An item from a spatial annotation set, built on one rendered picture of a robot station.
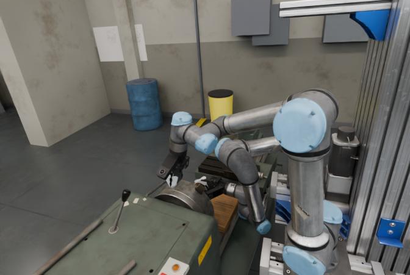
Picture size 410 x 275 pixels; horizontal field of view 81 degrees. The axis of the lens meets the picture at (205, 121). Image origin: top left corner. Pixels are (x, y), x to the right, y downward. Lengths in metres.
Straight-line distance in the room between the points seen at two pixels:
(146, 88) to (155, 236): 3.90
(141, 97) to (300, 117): 4.30
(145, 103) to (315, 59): 3.15
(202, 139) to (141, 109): 4.03
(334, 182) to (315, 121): 0.59
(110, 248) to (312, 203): 0.71
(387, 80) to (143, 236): 0.97
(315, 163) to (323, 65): 4.02
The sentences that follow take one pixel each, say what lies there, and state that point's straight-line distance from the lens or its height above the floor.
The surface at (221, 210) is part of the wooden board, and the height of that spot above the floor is 0.88.
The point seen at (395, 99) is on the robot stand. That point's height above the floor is 1.73.
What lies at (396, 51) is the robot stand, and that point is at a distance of 0.88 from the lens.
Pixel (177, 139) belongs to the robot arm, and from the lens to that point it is 0.92.
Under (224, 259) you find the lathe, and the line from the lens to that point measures 1.81.
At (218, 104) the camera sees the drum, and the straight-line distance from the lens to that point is 4.27.
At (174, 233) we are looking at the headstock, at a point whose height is 1.25.
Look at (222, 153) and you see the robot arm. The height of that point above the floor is 1.41.
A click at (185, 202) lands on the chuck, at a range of 1.18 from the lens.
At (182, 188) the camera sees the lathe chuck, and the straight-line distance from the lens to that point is 1.23.
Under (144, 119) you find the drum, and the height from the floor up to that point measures 0.26.
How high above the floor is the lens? 1.99
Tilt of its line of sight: 23 degrees down
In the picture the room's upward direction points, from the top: 4 degrees counter-clockwise
